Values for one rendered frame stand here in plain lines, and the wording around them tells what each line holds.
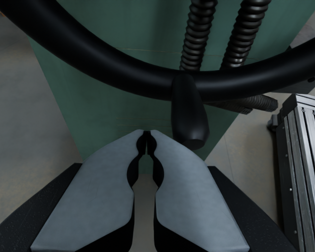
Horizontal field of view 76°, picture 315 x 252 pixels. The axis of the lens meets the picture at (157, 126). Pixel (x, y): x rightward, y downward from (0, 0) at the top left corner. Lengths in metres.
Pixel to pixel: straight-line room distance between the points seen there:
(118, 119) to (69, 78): 0.15
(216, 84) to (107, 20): 0.22
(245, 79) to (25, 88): 1.13
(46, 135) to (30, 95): 0.27
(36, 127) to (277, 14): 0.95
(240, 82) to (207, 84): 0.03
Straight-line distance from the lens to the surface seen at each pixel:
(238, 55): 0.24
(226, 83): 0.18
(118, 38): 0.36
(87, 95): 0.46
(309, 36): 0.50
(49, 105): 1.11
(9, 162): 1.00
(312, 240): 0.80
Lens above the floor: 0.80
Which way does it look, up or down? 55 degrees down
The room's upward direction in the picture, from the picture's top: 12 degrees clockwise
